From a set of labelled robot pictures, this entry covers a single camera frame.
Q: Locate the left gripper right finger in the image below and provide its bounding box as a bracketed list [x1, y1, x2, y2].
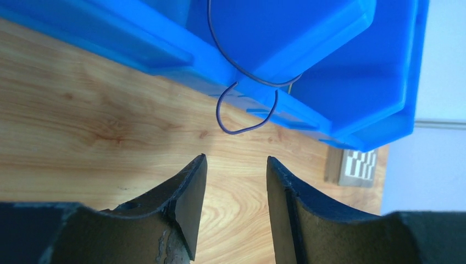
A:
[267, 156, 465, 263]

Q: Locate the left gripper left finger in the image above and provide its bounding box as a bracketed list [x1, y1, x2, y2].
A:
[1, 154, 208, 263]

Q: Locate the dark purple wire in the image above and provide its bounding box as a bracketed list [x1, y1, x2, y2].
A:
[207, 0, 303, 135]

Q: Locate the wooden chessboard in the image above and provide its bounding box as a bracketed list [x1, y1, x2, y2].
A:
[324, 147, 378, 188]

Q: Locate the blue three-compartment bin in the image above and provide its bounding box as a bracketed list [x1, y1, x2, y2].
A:
[1, 1, 429, 152]

